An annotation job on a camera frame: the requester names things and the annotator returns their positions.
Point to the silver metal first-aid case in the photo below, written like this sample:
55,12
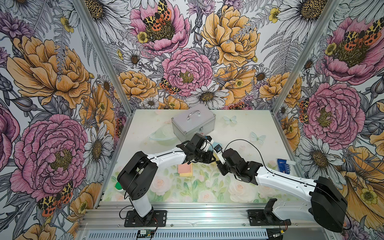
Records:
196,120

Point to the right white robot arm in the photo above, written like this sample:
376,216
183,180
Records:
318,200

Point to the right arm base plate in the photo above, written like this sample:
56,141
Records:
266,217

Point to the clear glass bowl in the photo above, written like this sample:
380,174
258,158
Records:
164,136

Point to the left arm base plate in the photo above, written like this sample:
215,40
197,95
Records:
155,218

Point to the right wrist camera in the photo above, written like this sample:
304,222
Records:
218,150

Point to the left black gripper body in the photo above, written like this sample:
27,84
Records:
202,156

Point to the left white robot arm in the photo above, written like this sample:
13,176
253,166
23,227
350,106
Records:
139,173

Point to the pink and yellow memo pad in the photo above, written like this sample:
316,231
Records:
185,170

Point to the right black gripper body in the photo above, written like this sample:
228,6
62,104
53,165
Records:
225,169

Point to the aluminium front rail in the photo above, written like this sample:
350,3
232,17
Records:
111,215

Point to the green circuit board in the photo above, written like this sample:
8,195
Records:
145,234

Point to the green cap white bottle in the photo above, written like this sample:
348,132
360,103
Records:
118,187

